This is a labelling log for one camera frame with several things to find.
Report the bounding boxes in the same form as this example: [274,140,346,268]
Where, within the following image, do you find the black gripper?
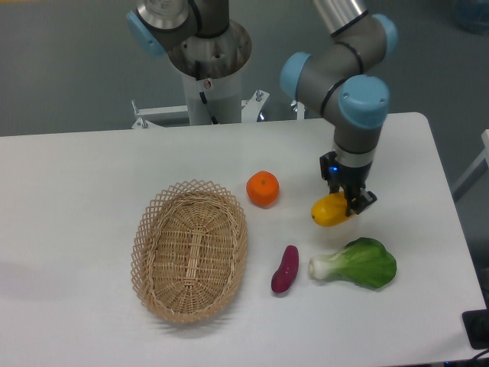
[319,151,377,216]

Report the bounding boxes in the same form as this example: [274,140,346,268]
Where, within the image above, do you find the yellow mango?
[310,191,354,227]

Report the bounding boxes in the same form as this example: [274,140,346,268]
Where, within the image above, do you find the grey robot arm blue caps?
[126,1,398,215]

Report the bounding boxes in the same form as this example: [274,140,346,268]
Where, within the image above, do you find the orange tangerine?
[246,171,280,208]

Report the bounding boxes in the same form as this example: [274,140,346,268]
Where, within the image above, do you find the green bok choy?
[308,237,397,289]

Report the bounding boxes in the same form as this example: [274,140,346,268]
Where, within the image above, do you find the purple sweet potato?
[270,245,300,294]

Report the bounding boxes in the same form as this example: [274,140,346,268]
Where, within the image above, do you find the woven wicker basket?
[131,180,248,323]

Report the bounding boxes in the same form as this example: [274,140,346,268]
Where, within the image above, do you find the black box at table edge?
[461,309,488,350]

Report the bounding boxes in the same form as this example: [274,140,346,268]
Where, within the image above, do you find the white metal base frame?
[131,89,308,129]

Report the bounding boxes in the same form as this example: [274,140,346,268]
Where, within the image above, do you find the white table leg frame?
[452,129,488,203]

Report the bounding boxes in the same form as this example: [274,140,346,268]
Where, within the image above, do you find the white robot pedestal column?
[169,18,253,126]

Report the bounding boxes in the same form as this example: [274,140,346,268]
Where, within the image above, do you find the black cable on pedestal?
[194,60,219,125]

